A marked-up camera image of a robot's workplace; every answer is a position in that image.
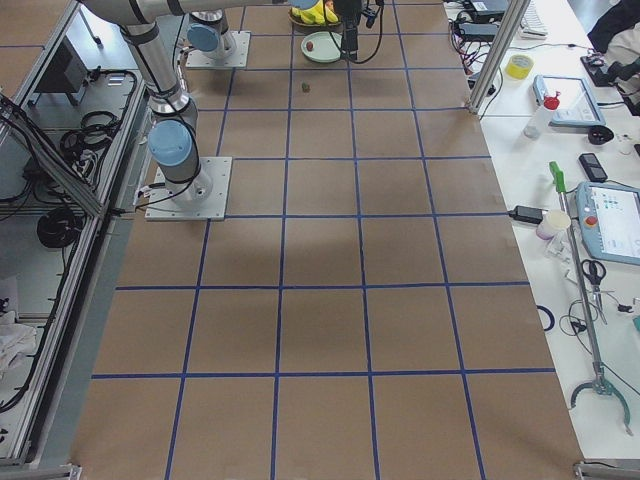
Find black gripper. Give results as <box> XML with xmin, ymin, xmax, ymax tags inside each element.
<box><xmin>334</xmin><ymin>0</ymin><xmax>361</xmax><ymax>56</ymax></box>

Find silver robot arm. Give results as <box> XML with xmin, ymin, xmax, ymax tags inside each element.
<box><xmin>83</xmin><ymin>0</ymin><xmax>262</xmax><ymax>200</ymax></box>
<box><xmin>187</xmin><ymin>1</ymin><xmax>364</xmax><ymax>60</ymax></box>

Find light green round plate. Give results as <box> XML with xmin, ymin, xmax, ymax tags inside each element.
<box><xmin>301</xmin><ymin>31</ymin><xmax>342</xmax><ymax>64</ymax></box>

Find yellow banana bunch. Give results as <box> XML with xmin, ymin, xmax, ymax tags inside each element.
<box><xmin>290</xmin><ymin>1</ymin><xmax>340</xmax><ymax>26</ymax></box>

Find brown wicker basket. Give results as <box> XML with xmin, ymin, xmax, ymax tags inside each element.
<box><xmin>289</xmin><ymin>6</ymin><xmax>340</xmax><ymax>27</ymax></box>

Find yellow tape roll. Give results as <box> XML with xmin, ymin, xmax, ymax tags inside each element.
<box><xmin>505</xmin><ymin>54</ymin><xmax>534</xmax><ymax>80</ymax></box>

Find clear bottle red cap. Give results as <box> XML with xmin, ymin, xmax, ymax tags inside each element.
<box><xmin>523</xmin><ymin>92</ymin><xmax>560</xmax><ymax>139</ymax></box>

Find teach pendant far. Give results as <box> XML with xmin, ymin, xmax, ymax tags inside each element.
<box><xmin>532</xmin><ymin>75</ymin><xmax>606</xmax><ymax>128</ymax></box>

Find teach pendant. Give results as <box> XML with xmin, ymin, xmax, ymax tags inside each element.
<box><xmin>575</xmin><ymin>182</ymin><xmax>639</xmax><ymax>265</ymax></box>
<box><xmin>532</xmin><ymin>75</ymin><xmax>606</xmax><ymax>128</ymax></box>

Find black power adapter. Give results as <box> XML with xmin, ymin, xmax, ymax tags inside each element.
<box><xmin>508</xmin><ymin>205</ymin><xmax>546</xmax><ymax>225</ymax></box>

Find white paper cup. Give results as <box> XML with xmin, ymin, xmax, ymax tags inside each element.
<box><xmin>535</xmin><ymin>210</ymin><xmax>571</xmax><ymax>240</ymax></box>

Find teach pendant near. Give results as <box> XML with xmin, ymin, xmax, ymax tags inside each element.
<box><xmin>575</xmin><ymin>182</ymin><xmax>639</xmax><ymax>265</ymax></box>

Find black scissors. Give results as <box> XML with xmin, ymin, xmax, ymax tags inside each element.
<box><xmin>581</xmin><ymin>259</ymin><xmax>607</xmax><ymax>324</ymax></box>

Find long reacher grabber tool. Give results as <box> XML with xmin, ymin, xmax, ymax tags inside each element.
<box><xmin>548</xmin><ymin>160</ymin><xmax>632</xmax><ymax>435</ymax></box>

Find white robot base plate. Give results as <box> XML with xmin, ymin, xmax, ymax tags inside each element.
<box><xmin>145</xmin><ymin>157</ymin><xmax>233</xmax><ymax>221</ymax></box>
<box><xmin>186</xmin><ymin>27</ymin><xmax>251</xmax><ymax>70</ymax></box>

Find aluminium frame post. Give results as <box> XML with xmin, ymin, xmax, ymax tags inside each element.
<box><xmin>467</xmin><ymin>0</ymin><xmax>530</xmax><ymax>114</ymax></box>

